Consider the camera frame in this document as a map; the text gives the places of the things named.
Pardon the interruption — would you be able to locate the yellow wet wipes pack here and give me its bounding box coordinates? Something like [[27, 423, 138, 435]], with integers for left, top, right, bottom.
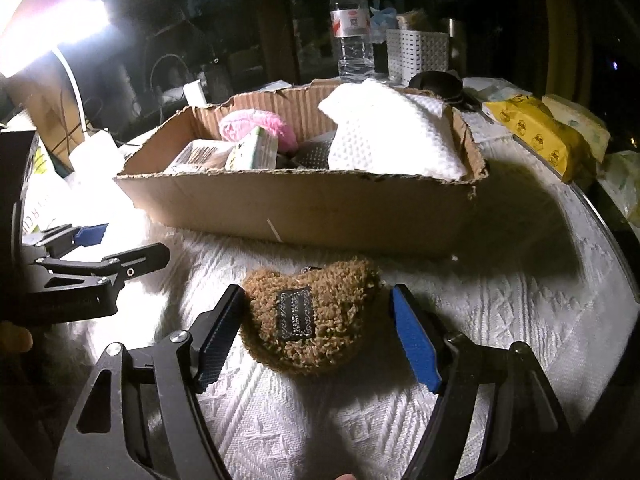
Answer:
[[483, 94, 592, 182]]

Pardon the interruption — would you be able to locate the grey dotted sock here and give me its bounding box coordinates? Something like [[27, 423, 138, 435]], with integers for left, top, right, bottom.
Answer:
[[291, 130, 336, 169]]

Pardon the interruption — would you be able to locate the metal thermos flask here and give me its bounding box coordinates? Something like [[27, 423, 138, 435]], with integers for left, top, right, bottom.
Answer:
[[442, 18, 466, 78]]

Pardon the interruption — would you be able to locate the white towel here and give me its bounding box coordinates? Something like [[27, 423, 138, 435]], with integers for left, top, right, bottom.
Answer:
[[318, 79, 466, 181]]

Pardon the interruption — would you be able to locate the brown cardboard box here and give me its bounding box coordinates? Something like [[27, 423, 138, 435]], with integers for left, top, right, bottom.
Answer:
[[114, 80, 488, 258]]

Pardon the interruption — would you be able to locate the pink plush heart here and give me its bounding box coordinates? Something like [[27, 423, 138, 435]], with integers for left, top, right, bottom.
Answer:
[[218, 108, 298, 153]]

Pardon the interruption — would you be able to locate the black round pouch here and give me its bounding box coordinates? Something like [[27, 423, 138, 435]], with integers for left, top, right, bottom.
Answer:
[[408, 70, 477, 110]]

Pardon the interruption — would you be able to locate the white perforated organizer basket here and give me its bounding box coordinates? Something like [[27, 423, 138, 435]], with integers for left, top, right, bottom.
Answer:
[[386, 29, 450, 86]]

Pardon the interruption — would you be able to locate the clear plastic water bottle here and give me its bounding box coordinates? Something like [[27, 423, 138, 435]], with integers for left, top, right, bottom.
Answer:
[[330, 0, 374, 82]]

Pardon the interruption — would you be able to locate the white desk lamp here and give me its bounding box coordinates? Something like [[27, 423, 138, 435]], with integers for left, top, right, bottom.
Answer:
[[0, 0, 120, 162]]

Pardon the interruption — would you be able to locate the cotton swabs pack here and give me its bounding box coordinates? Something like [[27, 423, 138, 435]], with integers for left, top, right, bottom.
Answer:
[[164, 139, 235, 174]]

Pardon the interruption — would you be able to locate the white crinkled tissue pack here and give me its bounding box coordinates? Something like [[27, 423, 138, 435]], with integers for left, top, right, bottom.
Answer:
[[597, 151, 640, 228]]

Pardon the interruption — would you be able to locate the white textured tablecloth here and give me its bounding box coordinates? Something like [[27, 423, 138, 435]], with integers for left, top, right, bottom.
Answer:
[[19, 75, 640, 480]]

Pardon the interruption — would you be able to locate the brown fuzzy plush pouch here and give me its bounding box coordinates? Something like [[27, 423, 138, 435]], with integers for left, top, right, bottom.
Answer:
[[241, 258, 382, 376]]

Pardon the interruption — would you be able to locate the white power adapter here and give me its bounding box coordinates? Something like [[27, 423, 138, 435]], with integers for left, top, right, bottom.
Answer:
[[183, 79, 207, 107]]

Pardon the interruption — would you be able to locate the pale tissue pack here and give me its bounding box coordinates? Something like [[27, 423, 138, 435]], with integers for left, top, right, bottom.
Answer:
[[541, 94, 611, 162]]

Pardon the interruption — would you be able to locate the person's left hand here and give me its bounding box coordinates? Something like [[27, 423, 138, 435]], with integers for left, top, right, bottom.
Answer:
[[0, 322, 34, 356]]

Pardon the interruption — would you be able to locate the black charging cable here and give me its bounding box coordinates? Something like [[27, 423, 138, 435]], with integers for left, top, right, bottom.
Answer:
[[60, 52, 202, 156]]

